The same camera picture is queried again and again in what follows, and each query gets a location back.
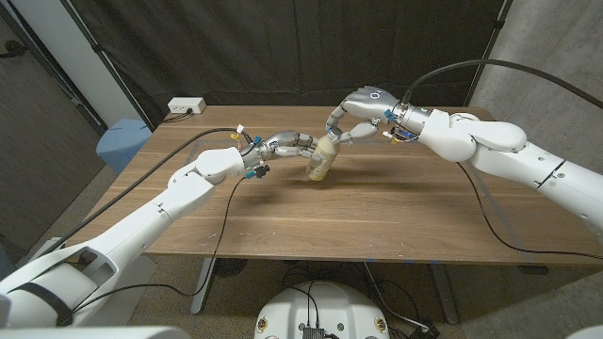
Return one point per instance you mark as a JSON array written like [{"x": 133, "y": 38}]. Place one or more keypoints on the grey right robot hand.
[{"x": 369, "y": 101}]

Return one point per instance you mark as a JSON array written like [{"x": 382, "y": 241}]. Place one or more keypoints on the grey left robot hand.
[{"x": 282, "y": 139}]

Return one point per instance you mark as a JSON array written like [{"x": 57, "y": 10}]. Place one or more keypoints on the beige drink bottle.
[{"x": 322, "y": 157}]

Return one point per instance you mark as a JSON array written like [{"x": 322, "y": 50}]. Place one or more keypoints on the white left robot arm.
[{"x": 155, "y": 212}]

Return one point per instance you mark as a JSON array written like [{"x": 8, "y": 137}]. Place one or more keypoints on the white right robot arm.
[{"x": 499, "y": 141}]

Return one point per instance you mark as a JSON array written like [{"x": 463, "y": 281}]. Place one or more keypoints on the white power strip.
[{"x": 186, "y": 105}]

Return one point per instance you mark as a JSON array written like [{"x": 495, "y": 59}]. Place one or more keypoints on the black backdrop curtain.
[{"x": 235, "y": 47}]

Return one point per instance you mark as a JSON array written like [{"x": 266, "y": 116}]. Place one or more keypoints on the black backdrop stand pole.
[
  {"x": 109, "y": 66},
  {"x": 487, "y": 52}
]

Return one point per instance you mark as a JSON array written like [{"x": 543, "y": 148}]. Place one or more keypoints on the round black floor grille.
[{"x": 231, "y": 268}]

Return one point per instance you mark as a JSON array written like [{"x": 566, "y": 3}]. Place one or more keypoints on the light blue bin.
[{"x": 122, "y": 141}]

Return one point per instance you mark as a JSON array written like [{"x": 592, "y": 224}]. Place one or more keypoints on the grey table leg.
[
  {"x": 203, "y": 282},
  {"x": 445, "y": 292}
]

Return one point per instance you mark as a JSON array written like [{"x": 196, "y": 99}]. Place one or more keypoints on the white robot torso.
[{"x": 325, "y": 306}]

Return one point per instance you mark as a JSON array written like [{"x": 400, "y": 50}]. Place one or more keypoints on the black power adapter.
[{"x": 424, "y": 331}]

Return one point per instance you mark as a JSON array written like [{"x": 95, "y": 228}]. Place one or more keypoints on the person in blue jeans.
[{"x": 4, "y": 263}]

